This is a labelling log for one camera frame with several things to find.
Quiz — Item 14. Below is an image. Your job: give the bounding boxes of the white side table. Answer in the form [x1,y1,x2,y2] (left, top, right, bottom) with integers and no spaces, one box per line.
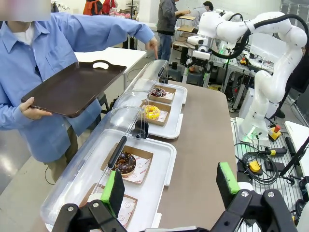
[73,47,148,82]

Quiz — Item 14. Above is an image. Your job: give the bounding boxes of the white display tray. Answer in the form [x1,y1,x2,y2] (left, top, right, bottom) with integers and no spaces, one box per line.
[139,81,188,140]
[44,129,177,232]

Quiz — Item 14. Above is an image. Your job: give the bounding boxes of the bystander in dark jacket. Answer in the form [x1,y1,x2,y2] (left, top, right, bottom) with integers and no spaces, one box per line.
[156,0,191,62]

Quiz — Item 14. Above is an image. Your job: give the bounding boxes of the yellow black control device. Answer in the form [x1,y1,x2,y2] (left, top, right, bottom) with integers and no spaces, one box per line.
[248,160,263,174]

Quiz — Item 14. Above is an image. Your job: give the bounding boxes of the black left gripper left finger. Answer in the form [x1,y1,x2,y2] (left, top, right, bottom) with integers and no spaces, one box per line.
[52,168,128,232]

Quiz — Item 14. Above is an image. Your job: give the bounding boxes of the cardboard box of purple donut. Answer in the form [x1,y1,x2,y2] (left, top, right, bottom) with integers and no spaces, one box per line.
[147,86,176,104]

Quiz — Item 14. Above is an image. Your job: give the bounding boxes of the person's right hand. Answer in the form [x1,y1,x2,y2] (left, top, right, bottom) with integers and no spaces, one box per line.
[19,96,53,120]

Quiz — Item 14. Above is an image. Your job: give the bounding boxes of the dark purple sprinkled donut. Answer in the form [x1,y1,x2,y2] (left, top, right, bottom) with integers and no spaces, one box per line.
[150,87,167,98]

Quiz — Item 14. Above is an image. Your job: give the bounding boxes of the yellow sprinkled donut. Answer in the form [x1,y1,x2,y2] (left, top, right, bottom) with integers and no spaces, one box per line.
[142,104,161,121]

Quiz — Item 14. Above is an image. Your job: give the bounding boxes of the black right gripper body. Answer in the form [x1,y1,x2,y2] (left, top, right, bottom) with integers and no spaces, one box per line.
[190,56,211,68]

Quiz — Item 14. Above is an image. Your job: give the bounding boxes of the coiled black cables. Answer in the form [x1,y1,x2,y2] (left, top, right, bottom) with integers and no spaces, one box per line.
[234,142,281,185]

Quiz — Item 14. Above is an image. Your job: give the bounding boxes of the cardboard box of red donut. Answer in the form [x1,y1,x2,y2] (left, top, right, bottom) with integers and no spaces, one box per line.
[81,183,138,229]

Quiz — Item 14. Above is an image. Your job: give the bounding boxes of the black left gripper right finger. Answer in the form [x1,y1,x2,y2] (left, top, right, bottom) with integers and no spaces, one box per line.
[209,161,300,232]

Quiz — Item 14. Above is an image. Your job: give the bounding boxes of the person's left hand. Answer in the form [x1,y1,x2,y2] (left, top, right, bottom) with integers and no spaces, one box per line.
[145,36,159,60]

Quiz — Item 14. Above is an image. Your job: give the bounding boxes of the cardboard box of chocolate donut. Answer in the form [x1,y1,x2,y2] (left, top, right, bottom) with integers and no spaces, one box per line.
[100,145,155,186]

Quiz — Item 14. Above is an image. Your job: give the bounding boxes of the cardboard shelf rack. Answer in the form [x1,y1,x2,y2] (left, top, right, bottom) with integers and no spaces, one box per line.
[172,14,201,49]

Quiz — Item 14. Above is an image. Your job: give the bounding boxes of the chocolate glazed donut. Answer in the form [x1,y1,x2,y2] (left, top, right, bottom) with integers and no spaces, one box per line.
[111,151,137,176]

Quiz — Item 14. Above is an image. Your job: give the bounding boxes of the person's left forearm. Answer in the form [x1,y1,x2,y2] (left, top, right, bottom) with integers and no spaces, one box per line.
[106,17,155,45]

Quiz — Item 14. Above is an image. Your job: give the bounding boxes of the black handle with yellow band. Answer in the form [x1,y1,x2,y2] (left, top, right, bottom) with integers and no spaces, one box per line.
[259,147,287,157]

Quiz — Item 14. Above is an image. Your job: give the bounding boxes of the person's right forearm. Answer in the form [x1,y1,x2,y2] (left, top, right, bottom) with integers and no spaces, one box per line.
[0,102,26,131]

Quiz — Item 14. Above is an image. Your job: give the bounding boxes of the dark brown serving tray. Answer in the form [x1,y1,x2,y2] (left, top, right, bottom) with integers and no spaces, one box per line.
[21,59,128,118]

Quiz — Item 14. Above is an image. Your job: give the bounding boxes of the person in blue shirt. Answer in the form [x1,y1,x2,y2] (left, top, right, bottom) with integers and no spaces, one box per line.
[0,12,155,184]

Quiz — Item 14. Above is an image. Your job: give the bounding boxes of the yellow emergency stop button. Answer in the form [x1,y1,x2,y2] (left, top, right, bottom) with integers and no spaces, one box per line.
[268,125,282,142]

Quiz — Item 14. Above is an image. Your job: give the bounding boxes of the cardboard box of yellow donut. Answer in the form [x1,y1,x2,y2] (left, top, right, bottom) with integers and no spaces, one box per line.
[140,101,172,127]

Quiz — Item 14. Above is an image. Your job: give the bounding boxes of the red orange jacket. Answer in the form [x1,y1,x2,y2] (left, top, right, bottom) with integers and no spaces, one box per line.
[83,0,103,16]

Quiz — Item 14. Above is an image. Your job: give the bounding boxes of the bystander in grey hoodie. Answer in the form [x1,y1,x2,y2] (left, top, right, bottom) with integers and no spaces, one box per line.
[187,0,214,25]

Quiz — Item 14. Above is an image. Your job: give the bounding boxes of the black robot arm cable hose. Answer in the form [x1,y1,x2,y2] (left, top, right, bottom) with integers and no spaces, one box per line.
[209,13,309,59]

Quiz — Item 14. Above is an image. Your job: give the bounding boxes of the clear plastic display lid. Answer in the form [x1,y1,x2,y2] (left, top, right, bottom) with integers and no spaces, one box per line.
[112,59,169,112]
[40,106,150,225]

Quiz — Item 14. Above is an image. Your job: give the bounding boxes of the black tripod rod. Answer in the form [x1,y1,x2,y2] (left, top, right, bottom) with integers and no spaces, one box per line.
[280,137,309,177]

